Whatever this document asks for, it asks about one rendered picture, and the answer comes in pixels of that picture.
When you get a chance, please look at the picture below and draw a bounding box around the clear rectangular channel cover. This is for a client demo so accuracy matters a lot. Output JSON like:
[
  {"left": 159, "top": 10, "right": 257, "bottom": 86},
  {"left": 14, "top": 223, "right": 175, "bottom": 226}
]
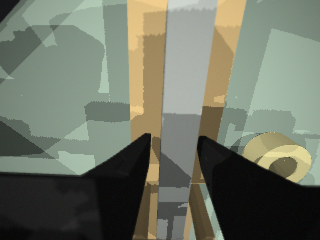
[{"left": 148, "top": 201, "right": 196, "bottom": 240}]

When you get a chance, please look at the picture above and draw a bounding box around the beige roll of tape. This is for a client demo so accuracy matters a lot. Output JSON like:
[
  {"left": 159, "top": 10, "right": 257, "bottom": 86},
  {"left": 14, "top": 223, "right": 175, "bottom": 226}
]
[{"left": 242, "top": 132, "right": 311, "bottom": 183}]

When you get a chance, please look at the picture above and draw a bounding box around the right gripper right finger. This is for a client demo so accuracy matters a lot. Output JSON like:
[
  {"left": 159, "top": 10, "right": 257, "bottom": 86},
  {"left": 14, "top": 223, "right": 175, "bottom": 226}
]
[{"left": 197, "top": 136, "right": 320, "bottom": 240}]

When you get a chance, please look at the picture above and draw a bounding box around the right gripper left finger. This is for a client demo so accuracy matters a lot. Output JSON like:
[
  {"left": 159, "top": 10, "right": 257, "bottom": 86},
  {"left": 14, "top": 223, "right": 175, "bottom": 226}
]
[{"left": 0, "top": 133, "right": 151, "bottom": 240}]

